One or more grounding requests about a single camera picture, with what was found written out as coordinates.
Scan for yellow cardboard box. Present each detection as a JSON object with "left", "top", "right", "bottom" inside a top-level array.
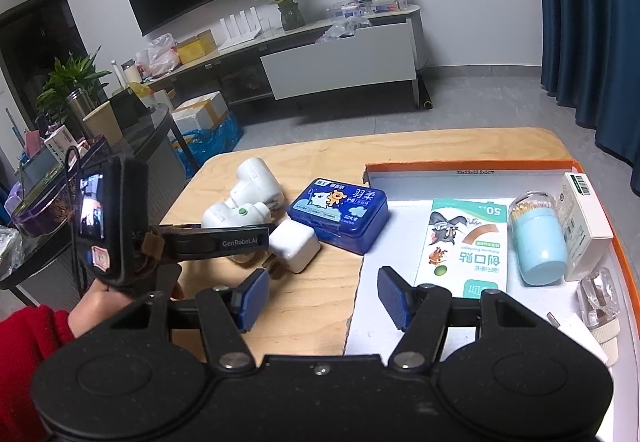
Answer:
[{"left": 176, "top": 29, "right": 217, "bottom": 64}]

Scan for teal white bandage box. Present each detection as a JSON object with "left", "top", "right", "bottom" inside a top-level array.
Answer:
[{"left": 413, "top": 198, "right": 509, "bottom": 299}]

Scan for white grey tv console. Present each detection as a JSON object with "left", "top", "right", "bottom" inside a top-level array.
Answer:
[{"left": 149, "top": 5, "right": 432, "bottom": 109}]

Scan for beige paper box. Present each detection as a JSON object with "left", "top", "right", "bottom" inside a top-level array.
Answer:
[{"left": 82, "top": 102, "right": 122, "bottom": 146}]

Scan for dark blue curtain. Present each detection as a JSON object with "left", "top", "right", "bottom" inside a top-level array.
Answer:
[{"left": 540, "top": 0, "right": 639, "bottom": 191}]

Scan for light blue toothpick jar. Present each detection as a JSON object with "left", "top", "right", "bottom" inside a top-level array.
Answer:
[{"left": 508, "top": 191, "right": 568, "bottom": 287}]

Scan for small white barcode box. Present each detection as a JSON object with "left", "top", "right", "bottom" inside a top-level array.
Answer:
[{"left": 556, "top": 172, "right": 613, "bottom": 281}]

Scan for white plug-in device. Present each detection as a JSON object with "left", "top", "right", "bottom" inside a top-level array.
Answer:
[{"left": 226, "top": 158, "right": 284, "bottom": 211}]

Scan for potted plant on side table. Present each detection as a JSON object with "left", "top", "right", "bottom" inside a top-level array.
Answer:
[{"left": 36, "top": 50, "right": 112, "bottom": 122}]

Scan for red sleeved left forearm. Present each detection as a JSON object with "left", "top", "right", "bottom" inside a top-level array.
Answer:
[{"left": 0, "top": 305, "right": 75, "bottom": 442}]

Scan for steel thermos cup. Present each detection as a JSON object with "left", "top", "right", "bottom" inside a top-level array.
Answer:
[{"left": 66, "top": 87, "right": 96, "bottom": 139}]

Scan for white wifi router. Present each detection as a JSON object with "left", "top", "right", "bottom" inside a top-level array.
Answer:
[{"left": 218, "top": 6, "right": 262, "bottom": 50}]

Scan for person's left hand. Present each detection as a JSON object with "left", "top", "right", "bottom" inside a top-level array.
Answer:
[{"left": 67, "top": 279, "right": 134, "bottom": 338}]

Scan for cardboard boxes in blue bag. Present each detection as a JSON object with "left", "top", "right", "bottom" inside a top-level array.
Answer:
[{"left": 170, "top": 90, "right": 243, "bottom": 167}]

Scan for white pink plastic bag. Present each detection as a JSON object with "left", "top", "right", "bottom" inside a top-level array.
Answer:
[{"left": 134, "top": 33, "right": 181, "bottom": 79}]

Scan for purple decorated tin tray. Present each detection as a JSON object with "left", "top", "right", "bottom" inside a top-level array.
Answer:
[{"left": 1, "top": 147, "right": 70, "bottom": 237}]

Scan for white plug device green button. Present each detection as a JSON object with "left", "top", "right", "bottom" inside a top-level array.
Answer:
[{"left": 201, "top": 202, "right": 273, "bottom": 228}]

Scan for white square charger cube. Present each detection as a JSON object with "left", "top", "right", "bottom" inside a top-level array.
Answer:
[{"left": 264, "top": 219, "right": 320, "bottom": 274}]

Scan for dark glass side table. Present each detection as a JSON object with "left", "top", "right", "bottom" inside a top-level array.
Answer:
[{"left": 1, "top": 105, "right": 186, "bottom": 310}]

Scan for blue tin box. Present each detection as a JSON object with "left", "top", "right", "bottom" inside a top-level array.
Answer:
[{"left": 288, "top": 177, "right": 390, "bottom": 255}]

